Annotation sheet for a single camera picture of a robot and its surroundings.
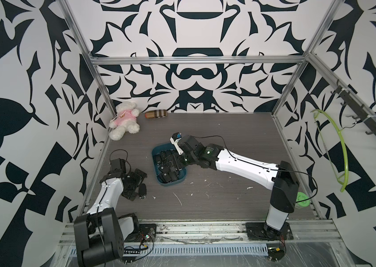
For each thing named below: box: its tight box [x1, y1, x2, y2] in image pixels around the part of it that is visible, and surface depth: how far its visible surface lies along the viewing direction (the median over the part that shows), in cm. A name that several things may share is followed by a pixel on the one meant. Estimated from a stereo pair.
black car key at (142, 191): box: [137, 183, 147, 200], surface depth 87 cm
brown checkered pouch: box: [144, 109, 168, 119], surface depth 118 cm
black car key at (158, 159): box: [155, 154, 162, 165], surface depth 97 cm
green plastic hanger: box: [310, 109, 349, 193], surface depth 69 cm
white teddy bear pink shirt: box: [108, 101, 141, 141], surface depth 109 cm
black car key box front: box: [157, 171, 172, 184], surface depth 90 cm
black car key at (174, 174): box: [170, 167, 183, 182], surface depth 92 cm
